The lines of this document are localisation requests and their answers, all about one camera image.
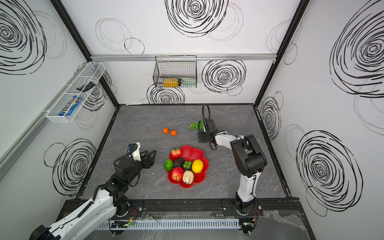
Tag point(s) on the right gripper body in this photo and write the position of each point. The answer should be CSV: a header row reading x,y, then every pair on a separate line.
x,y
207,125

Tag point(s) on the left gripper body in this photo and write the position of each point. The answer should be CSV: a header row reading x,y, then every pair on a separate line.
x,y
145,159

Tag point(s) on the green lime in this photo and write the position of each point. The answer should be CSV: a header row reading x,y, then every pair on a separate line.
x,y
168,165

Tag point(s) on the red strawberry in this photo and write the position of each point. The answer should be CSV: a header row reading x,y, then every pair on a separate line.
x,y
176,153

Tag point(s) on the red flower-shaped fruit bowl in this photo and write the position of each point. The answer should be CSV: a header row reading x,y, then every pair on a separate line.
x,y
191,154

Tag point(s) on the dark avocado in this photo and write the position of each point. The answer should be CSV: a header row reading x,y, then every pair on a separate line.
x,y
178,163

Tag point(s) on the yellow lemon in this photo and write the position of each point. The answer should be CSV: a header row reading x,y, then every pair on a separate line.
x,y
197,166

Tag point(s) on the red apple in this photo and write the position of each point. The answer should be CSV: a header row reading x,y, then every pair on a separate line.
x,y
177,174

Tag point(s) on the beige garlic bulb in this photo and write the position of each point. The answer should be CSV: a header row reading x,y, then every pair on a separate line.
x,y
188,177

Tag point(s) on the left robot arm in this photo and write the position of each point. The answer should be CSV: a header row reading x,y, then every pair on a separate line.
x,y
108,199

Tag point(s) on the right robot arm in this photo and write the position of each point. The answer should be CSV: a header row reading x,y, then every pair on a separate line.
x,y
249,158

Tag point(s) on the green grape bunch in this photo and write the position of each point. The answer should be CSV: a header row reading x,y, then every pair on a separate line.
x,y
194,126

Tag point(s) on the green item in basket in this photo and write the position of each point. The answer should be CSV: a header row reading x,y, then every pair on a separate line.
x,y
188,83

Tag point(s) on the yellow box in basket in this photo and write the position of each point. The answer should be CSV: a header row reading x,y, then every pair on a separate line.
x,y
171,83

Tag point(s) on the black remote control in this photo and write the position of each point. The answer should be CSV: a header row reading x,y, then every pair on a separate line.
x,y
86,87

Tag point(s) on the blue candy packet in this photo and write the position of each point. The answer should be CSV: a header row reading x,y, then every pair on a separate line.
x,y
71,106

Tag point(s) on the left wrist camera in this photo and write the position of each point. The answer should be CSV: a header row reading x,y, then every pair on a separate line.
x,y
134,151

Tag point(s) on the black wire basket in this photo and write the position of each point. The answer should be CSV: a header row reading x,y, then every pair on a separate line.
x,y
174,66

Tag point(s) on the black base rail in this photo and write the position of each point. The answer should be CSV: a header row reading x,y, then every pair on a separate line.
x,y
216,207

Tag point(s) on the grey slotted cable duct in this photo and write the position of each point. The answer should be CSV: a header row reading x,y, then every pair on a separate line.
x,y
192,224

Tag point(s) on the white wire shelf basket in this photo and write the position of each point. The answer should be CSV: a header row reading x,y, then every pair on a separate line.
x,y
93,99

